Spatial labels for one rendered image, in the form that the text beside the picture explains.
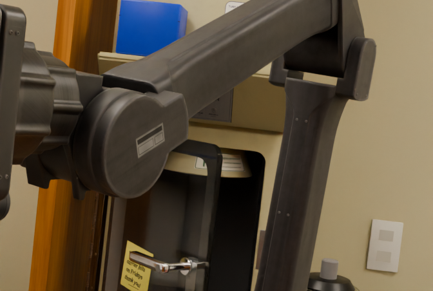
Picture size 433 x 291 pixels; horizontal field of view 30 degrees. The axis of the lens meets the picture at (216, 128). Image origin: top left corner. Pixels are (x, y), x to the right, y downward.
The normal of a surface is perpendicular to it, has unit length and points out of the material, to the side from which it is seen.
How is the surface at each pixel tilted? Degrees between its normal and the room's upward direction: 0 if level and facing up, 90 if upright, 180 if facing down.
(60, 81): 59
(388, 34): 90
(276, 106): 135
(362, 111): 90
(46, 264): 90
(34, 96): 79
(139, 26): 90
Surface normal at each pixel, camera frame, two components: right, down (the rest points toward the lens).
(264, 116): -0.13, 0.73
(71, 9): -0.07, 0.04
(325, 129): 0.77, 0.27
